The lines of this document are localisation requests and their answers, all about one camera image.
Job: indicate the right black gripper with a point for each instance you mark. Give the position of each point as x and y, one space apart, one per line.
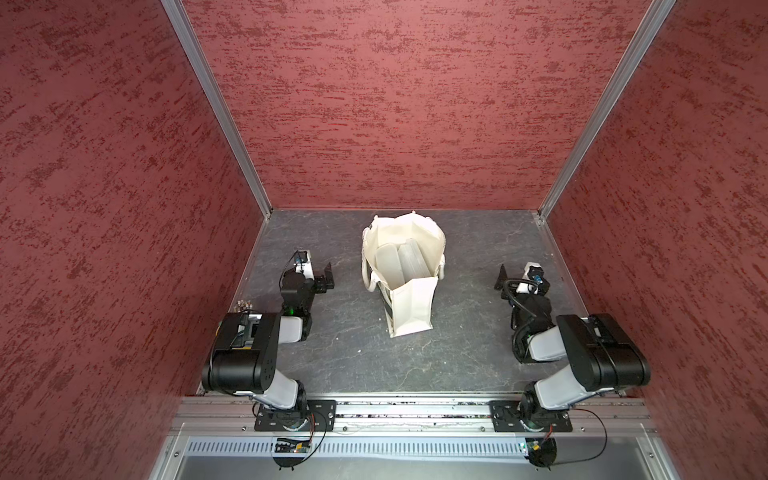
502 279

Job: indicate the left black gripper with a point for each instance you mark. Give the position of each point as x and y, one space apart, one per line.
320 281

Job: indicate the cream canvas tote bag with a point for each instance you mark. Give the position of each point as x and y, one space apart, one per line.
408 309

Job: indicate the frosted translucent pencil case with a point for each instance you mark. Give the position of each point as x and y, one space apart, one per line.
389 266

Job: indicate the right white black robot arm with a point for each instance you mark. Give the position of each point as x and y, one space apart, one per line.
600 355

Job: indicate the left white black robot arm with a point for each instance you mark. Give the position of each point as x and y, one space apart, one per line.
242 361

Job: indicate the left small circuit board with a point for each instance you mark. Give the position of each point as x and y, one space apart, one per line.
293 446

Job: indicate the small circuit board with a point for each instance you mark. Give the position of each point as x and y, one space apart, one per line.
293 446
533 447

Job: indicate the right small circuit board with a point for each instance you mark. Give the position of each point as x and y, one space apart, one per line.
533 447

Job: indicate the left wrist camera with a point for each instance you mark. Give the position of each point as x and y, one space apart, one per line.
302 264

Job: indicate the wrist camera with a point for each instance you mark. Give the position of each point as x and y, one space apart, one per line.
534 281
302 264

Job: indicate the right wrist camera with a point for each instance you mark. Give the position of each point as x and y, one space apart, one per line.
534 281

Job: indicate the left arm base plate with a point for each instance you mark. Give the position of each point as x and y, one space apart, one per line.
314 416

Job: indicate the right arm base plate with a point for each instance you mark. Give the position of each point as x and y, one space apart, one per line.
510 417

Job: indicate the aluminium front rail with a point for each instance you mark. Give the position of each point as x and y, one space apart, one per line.
421 414

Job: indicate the left aluminium corner post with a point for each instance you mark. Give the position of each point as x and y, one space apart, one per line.
193 50

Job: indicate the aluminium corner post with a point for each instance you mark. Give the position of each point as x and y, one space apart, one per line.
647 30
193 50

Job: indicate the right aluminium corner post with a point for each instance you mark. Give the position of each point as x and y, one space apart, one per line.
647 30

